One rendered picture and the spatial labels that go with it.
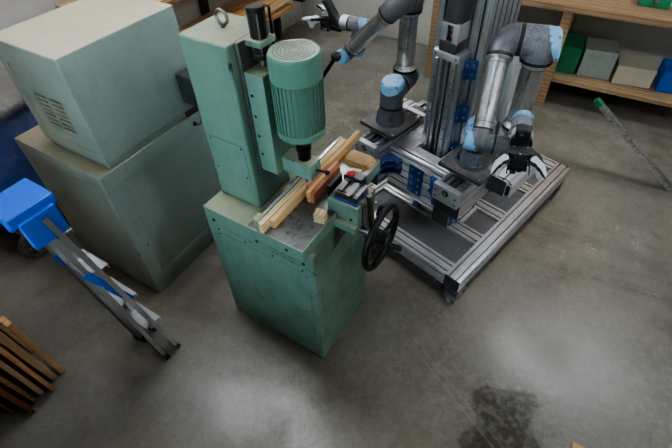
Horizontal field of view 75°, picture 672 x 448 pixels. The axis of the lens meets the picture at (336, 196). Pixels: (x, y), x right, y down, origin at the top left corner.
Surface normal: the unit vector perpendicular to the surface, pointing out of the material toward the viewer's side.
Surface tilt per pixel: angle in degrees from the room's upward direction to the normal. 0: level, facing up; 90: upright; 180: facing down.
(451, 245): 0
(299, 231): 0
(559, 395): 0
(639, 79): 90
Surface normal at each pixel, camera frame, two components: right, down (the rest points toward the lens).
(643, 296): -0.03, -0.72
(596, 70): -0.40, 0.64
